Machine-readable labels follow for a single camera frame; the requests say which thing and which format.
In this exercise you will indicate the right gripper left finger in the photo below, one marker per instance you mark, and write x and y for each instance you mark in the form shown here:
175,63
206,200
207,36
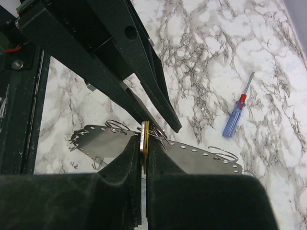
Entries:
109,199

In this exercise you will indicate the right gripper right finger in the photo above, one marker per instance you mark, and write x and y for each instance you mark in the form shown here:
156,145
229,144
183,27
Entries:
176,200

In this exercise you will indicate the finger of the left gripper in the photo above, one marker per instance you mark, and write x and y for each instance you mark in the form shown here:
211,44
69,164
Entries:
132,41
72,33

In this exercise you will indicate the yellow plastic key tag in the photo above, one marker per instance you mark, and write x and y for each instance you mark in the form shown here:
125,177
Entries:
144,144

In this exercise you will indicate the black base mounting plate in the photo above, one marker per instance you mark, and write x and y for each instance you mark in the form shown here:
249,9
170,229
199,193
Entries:
24,68

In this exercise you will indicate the blue handled screwdriver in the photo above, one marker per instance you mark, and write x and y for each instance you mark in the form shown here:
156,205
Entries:
236,112

